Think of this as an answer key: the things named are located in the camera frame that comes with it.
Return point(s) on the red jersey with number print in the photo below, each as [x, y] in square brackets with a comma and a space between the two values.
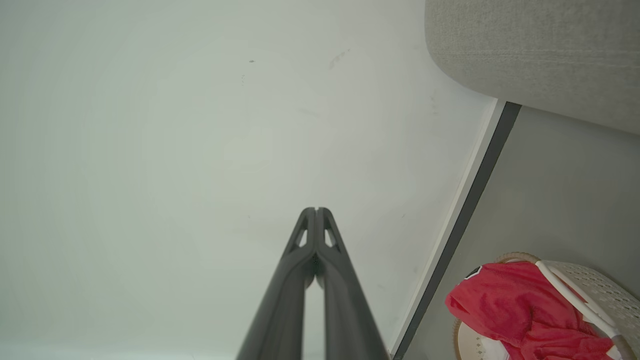
[515, 305]

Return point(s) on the grey fabric sofa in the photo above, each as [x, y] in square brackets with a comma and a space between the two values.
[540, 50]

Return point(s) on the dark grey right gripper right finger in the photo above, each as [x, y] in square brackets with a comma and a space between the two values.
[350, 325]

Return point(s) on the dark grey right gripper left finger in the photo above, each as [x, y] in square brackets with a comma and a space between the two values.
[280, 320]

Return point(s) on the white and black baseboard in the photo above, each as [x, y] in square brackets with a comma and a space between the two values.
[460, 215]

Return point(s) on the white perforated laundry basket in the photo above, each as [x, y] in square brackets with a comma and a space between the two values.
[600, 290]

